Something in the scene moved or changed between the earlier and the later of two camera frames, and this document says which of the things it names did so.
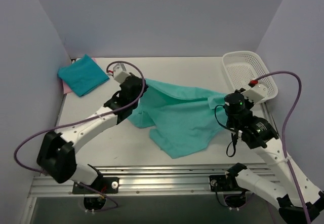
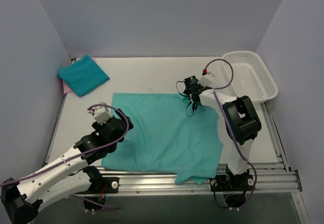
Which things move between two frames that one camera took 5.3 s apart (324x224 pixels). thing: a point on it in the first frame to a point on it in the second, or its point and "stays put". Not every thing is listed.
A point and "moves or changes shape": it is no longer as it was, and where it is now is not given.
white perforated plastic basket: (243, 66) stays put
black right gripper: (230, 120) to (193, 95)
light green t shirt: (183, 120) moves or changes shape
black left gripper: (136, 82) to (121, 126)
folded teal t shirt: (84, 75) stays put
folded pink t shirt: (66, 89) stays put
